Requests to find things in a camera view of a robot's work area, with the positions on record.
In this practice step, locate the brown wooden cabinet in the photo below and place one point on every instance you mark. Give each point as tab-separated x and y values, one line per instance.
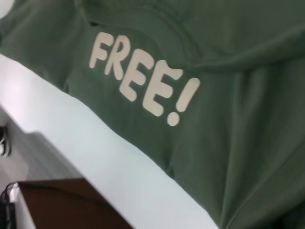
71	207

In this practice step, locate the dark green shirt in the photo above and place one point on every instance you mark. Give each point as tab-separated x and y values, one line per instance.
226	71

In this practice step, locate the small black object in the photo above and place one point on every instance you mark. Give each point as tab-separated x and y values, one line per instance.
4	142

